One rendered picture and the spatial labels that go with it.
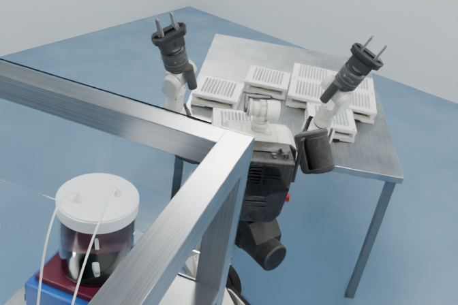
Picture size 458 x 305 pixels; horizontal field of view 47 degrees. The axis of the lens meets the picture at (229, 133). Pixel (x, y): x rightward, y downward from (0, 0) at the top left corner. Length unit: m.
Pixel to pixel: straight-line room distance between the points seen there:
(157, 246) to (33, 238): 2.46
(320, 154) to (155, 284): 1.25
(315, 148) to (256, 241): 0.40
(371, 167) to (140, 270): 1.99
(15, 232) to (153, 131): 2.26
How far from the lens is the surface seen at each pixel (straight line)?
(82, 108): 1.13
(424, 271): 3.50
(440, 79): 5.92
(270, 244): 1.98
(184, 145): 1.05
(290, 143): 1.83
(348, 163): 2.59
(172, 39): 1.78
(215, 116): 2.59
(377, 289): 3.24
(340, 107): 2.00
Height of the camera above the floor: 2.13
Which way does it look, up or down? 30 degrees down
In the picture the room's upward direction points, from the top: 9 degrees clockwise
